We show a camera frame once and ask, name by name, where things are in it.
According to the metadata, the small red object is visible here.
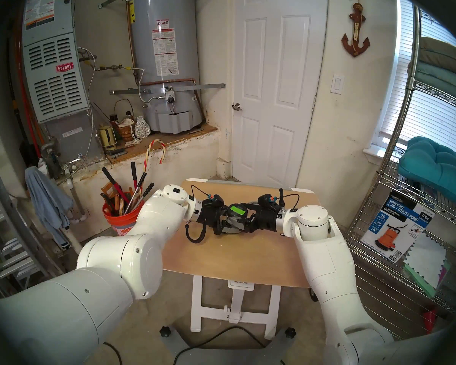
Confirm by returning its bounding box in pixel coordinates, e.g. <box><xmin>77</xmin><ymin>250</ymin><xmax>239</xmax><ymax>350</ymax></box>
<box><xmin>422</xmin><ymin>309</ymin><xmax>437</xmax><ymax>332</ymax></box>

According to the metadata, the green foam sheet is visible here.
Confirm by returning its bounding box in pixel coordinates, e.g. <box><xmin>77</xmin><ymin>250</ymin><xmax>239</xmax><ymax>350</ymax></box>
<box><xmin>403</xmin><ymin>263</ymin><xmax>451</xmax><ymax>298</ymax></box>

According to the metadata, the plywood platform board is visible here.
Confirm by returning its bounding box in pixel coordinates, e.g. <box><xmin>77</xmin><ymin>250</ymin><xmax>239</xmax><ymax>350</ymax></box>
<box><xmin>106</xmin><ymin>123</ymin><xmax>218</xmax><ymax>165</ymax></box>

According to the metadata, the gray robot base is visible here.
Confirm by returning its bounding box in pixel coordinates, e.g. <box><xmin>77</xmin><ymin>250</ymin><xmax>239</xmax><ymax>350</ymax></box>
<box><xmin>161</xmin><ymin>324</ymin><xmax>297</xmax><ymax>365</ymax></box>

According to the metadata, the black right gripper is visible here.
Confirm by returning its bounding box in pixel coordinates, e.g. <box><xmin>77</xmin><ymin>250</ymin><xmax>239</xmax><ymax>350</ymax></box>
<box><xmin>241</xmin><ymin>201</ymin><xmax>281</xmax><ymax>234</ymax></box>

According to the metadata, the chrome wire shelf rack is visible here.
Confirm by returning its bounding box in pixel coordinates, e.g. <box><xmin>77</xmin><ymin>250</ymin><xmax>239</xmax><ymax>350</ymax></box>
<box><xmin>346</xmin><ymin>3</ymin><xmax>456</xmax><ymax>342</ymax></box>

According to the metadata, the black floor cable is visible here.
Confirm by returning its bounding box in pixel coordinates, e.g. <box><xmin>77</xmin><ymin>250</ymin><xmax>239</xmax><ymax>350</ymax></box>
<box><xmin>174</xmin><ymin>325</ymin><xmax>266</xmax><ymax>365</ymax></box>
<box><xmin>103</xmin><ymin>341</ymin><xmax>123</xmax><ymax>365</ymax></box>

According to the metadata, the wicker basket with handle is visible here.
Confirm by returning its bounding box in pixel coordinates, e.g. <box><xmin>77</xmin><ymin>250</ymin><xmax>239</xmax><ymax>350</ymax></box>
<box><xmin>113</xmin><ymin>99</ymin><xmax>136</xmax><ymax>142</ymax></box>

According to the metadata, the wooden saw handle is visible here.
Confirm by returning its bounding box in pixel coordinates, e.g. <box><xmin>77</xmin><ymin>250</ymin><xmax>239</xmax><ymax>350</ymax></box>
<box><xmin>100</xmin><ymin>182</ymin><xmax>120</xmax><ymax>216</ymax></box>

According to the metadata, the pale yellow jug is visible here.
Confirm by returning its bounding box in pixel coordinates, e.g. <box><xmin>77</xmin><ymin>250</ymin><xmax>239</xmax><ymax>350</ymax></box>
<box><xmin>98</xmin><ymin>125</ymin><xmax>117</xmax><ymax>152</ymax></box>

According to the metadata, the aluminium ladder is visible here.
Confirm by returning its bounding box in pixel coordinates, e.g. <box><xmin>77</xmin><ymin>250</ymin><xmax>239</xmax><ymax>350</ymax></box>
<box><xmin>0</xmin><ymin>148</ymin><xmax>61</xmax><ymax>296</ymax></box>

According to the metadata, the olive gray folded cushion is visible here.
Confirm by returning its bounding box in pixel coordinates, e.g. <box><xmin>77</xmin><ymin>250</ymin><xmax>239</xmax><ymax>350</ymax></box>
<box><xmin>418</xmin><ymin>36</ymin><xmax>456</xmax><ymax>74</ymax></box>

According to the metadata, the crumpled aluminium foil bundle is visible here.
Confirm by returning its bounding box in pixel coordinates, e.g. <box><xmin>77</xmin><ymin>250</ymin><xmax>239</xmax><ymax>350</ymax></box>
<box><xmin>134</xmin><ymin>116</ymin><xmax>151</xmax><ymax>139</ymax></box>

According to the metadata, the window with white blinds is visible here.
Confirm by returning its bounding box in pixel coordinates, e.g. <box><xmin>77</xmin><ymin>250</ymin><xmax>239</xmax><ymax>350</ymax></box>
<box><xmin>370</xmin><ymin>0</ymin><xmax>456</xmax><ymax>167</ymax></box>

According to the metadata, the gray Bryant furnace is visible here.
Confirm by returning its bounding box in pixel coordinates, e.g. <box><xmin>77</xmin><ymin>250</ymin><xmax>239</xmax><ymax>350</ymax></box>
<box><xmin>22</xmin><ymin>0</ymin><xmax>103</xmax><ymax>167</ymax></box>

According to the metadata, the white panel door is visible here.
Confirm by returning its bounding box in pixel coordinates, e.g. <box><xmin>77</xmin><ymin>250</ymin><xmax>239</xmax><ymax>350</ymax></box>
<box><xmin>232</xmin><ymin>0</ymin><xmax>329</xmax><ymax>189</ymax></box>

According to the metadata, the black coiled cable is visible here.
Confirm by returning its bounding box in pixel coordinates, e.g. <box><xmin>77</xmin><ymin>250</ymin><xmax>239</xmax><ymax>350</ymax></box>
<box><xmin>185</xmin><ymin>212</ymin><xmax>207</xmax><ymax>244</ymax></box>

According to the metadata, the pale teal folded cushion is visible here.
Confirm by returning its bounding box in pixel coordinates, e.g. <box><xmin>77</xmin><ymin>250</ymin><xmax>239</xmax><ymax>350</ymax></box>
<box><xmin>407</xmin><ymin>60</ymin><xmax>456</xmax><ymax>107</ymax></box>

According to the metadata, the white folding table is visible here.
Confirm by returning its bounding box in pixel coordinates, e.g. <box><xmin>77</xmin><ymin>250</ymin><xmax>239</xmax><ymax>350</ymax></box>
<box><xmin>184</xmin><ymin>178</ymin><xmax>316</xmax><ymax>340</ymax></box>

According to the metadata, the gray water heater tank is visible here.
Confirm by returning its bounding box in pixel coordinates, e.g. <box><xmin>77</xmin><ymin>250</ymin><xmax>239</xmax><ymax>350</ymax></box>
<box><xmin>126</xmin><ymin>0</ymin><xmax>206</xmax><ymax>134</ymax></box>

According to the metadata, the teal tufted cushion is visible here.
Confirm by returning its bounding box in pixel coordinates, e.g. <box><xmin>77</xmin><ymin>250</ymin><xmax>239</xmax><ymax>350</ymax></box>
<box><xmin>397</xmin><ymin>136</ymin><xmax>456</xmax><ymax>211</ymax></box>

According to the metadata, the gas pipe with yellow valve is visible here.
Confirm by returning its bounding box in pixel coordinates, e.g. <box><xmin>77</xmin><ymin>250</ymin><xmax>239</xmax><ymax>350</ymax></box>
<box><xmin>94</xmin><ymin>63</ymin><xmax>134</xmax><ymax>72</ymax></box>

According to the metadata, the black grip steel rod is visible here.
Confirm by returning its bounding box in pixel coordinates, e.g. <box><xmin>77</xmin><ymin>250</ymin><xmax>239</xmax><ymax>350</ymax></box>
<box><xmin>131</xmin><ymin>182</ymin><xmax>155</xmax><ymax>213</ymax></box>
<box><xmin>125</xmin><ymin>172</ymin><xmax>147</xmax><ymax>213</ymax></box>

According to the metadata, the orange plastic bucket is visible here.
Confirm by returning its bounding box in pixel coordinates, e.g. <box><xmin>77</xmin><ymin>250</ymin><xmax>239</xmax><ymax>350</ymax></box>
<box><xmin>103</xmin><ymin>203</ymin><xmax>145</xmax><ymax>237</ymax></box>

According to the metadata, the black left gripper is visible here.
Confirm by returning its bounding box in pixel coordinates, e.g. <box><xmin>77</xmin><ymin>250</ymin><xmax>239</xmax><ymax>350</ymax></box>
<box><xmin>196</xmin><ymin>203</ymin><xmax>247</xmax><ymax>235</ymax></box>

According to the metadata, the folding table with board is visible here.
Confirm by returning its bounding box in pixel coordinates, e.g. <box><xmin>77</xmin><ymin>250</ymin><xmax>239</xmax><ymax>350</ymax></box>
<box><xmin>161</xmin><ymin>180</ymin><xmax>321</xmax><ymax>289</ymax></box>

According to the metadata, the utility pump carton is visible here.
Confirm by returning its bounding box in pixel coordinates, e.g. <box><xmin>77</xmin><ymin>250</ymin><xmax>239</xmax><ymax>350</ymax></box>
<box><xmin>360</xmin><ymin>189</ymin><xmax>435</xmax><ymax>264</ymax></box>

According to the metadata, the blue hanging towel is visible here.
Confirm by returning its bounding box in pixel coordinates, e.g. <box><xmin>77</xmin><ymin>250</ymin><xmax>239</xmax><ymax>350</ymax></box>
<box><xmin>25</xmin><ymin>166</ymin><xmax>74</xmax><ymax>251</ymax></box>

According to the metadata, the white zigzag edged sheet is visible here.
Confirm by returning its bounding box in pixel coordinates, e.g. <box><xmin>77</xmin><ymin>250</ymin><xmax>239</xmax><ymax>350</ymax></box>
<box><xmin>404</xmin><ymin>232</ymin><xmax>447</xmax><ymax>289</ymax></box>

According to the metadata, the wooden anchor wall decoration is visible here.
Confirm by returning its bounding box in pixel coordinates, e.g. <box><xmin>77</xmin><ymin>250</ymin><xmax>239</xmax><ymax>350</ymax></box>
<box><xmin>341</xmin><ymin>0</ymin><xmax>371</xmax><ymax>57</ymax></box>

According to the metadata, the flexible corrugated steel hose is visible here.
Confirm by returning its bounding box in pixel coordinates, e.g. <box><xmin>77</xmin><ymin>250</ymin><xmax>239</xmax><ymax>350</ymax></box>
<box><xmin>131</xmin><ymin>67</ymin><xmax>164</xmax><ymax>103</ymax></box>

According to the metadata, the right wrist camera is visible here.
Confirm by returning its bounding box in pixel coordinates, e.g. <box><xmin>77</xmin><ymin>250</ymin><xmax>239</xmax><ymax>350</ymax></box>
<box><xmin>258</xmin><ymin>194</ymin><xmax>280</xmax><ymax>211</ymax></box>

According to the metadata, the striped candy cane decoration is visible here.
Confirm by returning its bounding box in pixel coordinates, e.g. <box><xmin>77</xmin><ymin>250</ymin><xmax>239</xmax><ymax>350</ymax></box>
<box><xmin>144</xmin><ymin>139</ymin><xmax>167</xmax><ymax>175</ymax></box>

